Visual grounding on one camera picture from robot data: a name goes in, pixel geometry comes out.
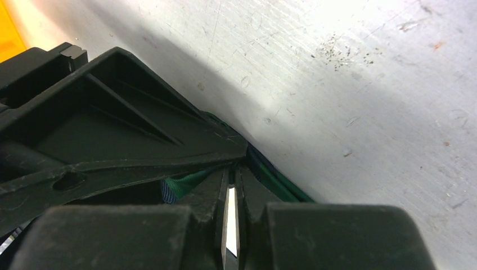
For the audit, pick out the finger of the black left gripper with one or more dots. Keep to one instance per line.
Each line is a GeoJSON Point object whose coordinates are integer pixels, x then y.
{"type": "Point", "coordinates": [110, 124]}

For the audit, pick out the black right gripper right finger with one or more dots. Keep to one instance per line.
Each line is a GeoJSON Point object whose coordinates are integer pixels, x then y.
{"type": "Point", "coordinates": [273, 234]}

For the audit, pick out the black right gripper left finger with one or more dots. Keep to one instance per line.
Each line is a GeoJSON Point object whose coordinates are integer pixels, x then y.
{"type": "Point", "coordinates": [189, 234]}

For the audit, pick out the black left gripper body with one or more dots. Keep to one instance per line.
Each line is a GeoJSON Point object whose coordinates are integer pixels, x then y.
{"type": "Point", "coordinates": [31, 72]}

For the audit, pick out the green navy striped tie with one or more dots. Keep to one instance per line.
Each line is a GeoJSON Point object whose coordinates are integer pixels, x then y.
{"type": "Point", "coordinates": [173, 189]}

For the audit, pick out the yellow plastic tray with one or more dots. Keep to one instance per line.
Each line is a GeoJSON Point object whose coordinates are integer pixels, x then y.
{"type": "Point", "coordinates": [11, 42]}

